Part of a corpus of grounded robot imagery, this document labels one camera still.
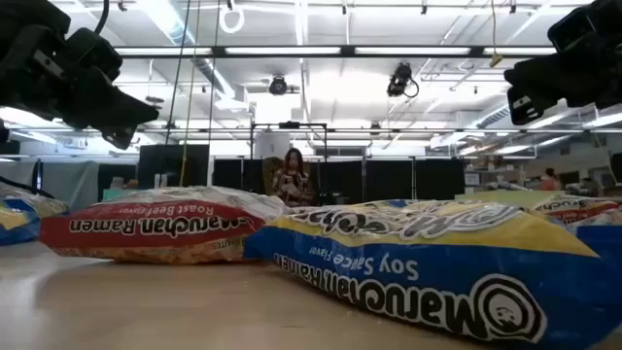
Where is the gray cover cloth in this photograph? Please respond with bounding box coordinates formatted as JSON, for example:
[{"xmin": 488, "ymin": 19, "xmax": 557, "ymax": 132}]
[{"xmin": 41, "ymin": 160, "xmax": 101, "ymax": 212}]

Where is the red Maruchan ramen packet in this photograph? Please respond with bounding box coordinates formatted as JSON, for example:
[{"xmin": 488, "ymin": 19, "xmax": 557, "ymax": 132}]
[{"xmin": 532, "ymin": 193, "xmax": 622, "ymax": 227}]

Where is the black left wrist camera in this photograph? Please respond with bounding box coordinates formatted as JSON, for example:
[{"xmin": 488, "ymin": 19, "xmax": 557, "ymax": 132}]
[{"xmin": 62, "ymin": 27, "xmax": 123, "ymax": 83}]

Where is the white cable loop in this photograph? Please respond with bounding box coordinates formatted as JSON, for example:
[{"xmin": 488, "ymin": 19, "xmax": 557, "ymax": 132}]
[{"xmin": 218, "ymin": 0, "xmax": 246, "ymax": 35}]

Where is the black curved arm cable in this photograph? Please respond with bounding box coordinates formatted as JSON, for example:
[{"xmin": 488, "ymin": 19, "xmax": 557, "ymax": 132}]
[{"xmin": 0, "ymin": 175, "xmax": 56, "ymax": 201}]

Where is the thin black hanging cable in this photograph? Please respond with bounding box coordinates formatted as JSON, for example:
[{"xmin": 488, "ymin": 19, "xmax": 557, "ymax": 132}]
[
  {"xmin": 164, "ymin": 0, "xmax": 192, "ymax": 146},
  {"xmin": 207, "ymin": 0, "xmax": 221, "ymax": 189}
]

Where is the orange patterned tapestry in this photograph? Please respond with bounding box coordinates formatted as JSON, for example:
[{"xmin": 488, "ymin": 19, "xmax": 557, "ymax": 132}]
[{"xmin": 261, "ymin": 156, "xmax": 286, "ymax": 196}]

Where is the round black ceiling camera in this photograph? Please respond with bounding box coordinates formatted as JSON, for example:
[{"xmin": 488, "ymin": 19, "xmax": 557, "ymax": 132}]
[{"xmin": 268, "ymin": 75, "xmax": 289, "ymax": 97}]

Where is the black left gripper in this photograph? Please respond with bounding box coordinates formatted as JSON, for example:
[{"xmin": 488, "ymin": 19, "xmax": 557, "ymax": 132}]
[{"xmin": 0, "ymin": 47, "xmax": 160, "ymax": 151}]

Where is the yellow plastic bin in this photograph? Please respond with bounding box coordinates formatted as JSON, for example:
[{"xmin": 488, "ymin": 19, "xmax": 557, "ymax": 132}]
[{"xmin": 455, "ymin": 190, "xmax": 561, "ymax": 203}]

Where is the red Roast Beef ramen packet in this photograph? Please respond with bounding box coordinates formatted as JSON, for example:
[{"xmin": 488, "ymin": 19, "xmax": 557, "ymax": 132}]
[{"xmin": 39, "ymin": 186, "xmax": 289, "ymax": 265}]

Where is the black curtain partition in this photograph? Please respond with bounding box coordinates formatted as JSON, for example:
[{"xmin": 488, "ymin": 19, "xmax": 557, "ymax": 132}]
[{"xmin": 212, "ymin": 157, "xmax": 467, "ymax": 206}]

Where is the blue Soy Sauce ramen packet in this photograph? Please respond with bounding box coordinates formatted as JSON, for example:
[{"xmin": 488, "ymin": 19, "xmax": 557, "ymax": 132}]
[
  {"xmin": 242, "ymin": 198, "xmax": 622, "ymax": 350},
  {"xmin": 0, "ymin": 187, "xmax": 70, "ymax": 247}
]

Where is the person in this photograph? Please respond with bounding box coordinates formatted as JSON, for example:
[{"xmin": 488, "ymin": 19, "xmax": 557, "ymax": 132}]
[
  {"xmin": 270, "ymin": 147, "xmax": 317, "ymax": 208},
  {"xmin": 537, "ymin": 167, "xmax": 562, "ymax": 193}
]

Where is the yellow cord with connector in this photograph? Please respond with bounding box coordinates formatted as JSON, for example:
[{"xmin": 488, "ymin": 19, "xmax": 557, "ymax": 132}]
[{"xmin": 489, "ymin": 0, "xmax": 504, "ymax": 69}]

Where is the black overhead light bar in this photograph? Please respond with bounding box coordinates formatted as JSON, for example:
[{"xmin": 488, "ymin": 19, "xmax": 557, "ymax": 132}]
[{"xmin": 112, "ymin": 45, "xmax": 558, "ymax": 60}]

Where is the silver ventilation duct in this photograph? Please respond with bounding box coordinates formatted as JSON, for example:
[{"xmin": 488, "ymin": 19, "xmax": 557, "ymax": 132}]
[
  {"xmin": 477, "ymin": 103, "xmax": 512, "ymax": 129},
  {"xmin": 139, "ymin": 0, "xmax": 244, "ymax": 106}
]

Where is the white cylinder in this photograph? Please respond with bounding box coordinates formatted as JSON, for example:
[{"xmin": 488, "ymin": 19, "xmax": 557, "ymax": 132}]
[{"xmin": 254, "ymin": 130, "xmax": 292, "ymax": 160}]

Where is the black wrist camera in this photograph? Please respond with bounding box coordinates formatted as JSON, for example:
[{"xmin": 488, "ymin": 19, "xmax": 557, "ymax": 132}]
[
  {"xmin": 547, "ymin": 3, "xmax": 597, "ymax": 53},
  {"xmin": 62, "ymin": 27, "xmax": 123, "ymax": 83}
]

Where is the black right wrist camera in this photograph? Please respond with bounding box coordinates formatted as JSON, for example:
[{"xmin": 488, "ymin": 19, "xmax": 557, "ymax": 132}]
[{"xmin": 547, "ymin": 3, "xmax": 597, "ymax": 53}]

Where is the black metal stand frame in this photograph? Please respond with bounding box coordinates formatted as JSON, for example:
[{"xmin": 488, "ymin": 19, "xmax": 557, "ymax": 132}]
[{"xmin": 249, "ymin": 121, "xmax": 328, "ymax": 205}]

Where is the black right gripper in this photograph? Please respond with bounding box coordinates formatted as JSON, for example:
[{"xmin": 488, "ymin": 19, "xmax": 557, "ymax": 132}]
[{"xmin": 503, "ymin": 28, "xmax": 622, "ymax": 126}]

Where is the blue lit pole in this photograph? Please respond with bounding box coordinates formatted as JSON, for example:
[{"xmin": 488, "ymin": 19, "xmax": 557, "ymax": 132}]
[{"xmin": 31, "ymin": 159, "xmax": 46, "ymax": 195}]

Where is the black ceiling camera with cable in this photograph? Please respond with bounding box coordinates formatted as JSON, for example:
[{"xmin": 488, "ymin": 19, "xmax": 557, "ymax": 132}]
[{"xmin": 386, "ymin": 61, "xmax": 421, "ymax": 99}]

